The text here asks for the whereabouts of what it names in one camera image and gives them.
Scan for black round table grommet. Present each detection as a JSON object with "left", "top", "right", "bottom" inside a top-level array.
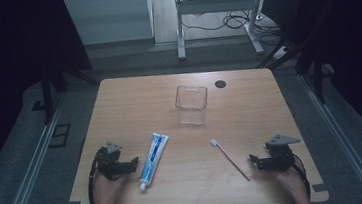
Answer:
[{"left": 214, "top": 79, "right": 228, "bottom": 90}]

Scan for black metal stand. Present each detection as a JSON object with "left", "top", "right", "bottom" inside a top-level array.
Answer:
[
  {"left": 252, "top": 31, "right": 338, "bottom": 110},
  {"left": 27, "top": 58, "right": 103, "bottom": 127}
]

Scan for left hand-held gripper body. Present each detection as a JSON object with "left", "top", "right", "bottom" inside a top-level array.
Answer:
[{"left": 94, "top": 139, "right": 134, "bottom": 183}]

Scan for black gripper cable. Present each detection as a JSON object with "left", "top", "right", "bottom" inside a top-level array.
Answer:
[
  {"left": 83, "top": 146, "right": 112, "bottom": 204},
  {"left": 290, "top": 151, "right": 313, "bottom": 201}
]

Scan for white desk frame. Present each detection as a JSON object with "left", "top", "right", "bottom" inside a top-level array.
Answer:
[{"left": 172, "top": 0, "right": 276, "bottom": 63}]

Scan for white power strip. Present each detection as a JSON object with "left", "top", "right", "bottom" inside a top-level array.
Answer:
[{"left": 271, "top": 44, "right": 290, "bottom": 62}]

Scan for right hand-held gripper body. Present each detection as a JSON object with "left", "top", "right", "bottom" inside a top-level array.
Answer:
[{"left": 264, "top": 132, "right": 304, "bottom": 174}]

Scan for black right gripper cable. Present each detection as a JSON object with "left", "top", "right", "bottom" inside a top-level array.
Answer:
[{"left": 290, "top": 151, "right": 313, "bottom": 201}]

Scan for clear plastic cup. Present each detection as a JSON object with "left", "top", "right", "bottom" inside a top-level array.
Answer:
[{"left": 172, "top": 82, "right": 212, "bottom": 128}]

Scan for dark curtain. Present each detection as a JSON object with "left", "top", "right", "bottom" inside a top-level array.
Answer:
[
  {"left": 0, "top": 0, "right": 104, "bottom": 189},
  {"left": 259, "top": 0, "right": 362, "bottom": 171}
]

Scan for pink toothbrush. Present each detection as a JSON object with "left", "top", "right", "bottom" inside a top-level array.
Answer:
[{"left": 209, "top": 135, "right": 252, "bottom": 185}]

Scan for blue white toothpaste tube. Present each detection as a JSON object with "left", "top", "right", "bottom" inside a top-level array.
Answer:
[{"left": 134, "top": 130, "right": 174, "bottom": 192}]

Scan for person's left hand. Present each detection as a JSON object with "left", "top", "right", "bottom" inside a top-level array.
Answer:
[{"left": 89, "top": 169, "right": 131, "bottom": 204}]

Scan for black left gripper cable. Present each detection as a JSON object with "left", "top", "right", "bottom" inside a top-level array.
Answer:
[{"left": 83, "top": 146, "right": 112, "bottom": 204}]

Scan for person's right hand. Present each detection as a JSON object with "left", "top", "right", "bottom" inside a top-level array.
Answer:
[{"left": 270, "top": 163, "right": 309, "bottom": 203}]

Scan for black floor cables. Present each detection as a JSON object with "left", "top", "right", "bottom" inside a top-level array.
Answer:
[{"left": 178, "top": 0, "right": 286, "bottom": 56}]

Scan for aluminium floor rail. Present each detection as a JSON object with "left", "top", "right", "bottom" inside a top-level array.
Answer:
[
  {"left": 298, "top": 68, "right": 362, "bottom": 204},
  {"left": 0, "top": 92, "right": 76, "bottom": 204}
]

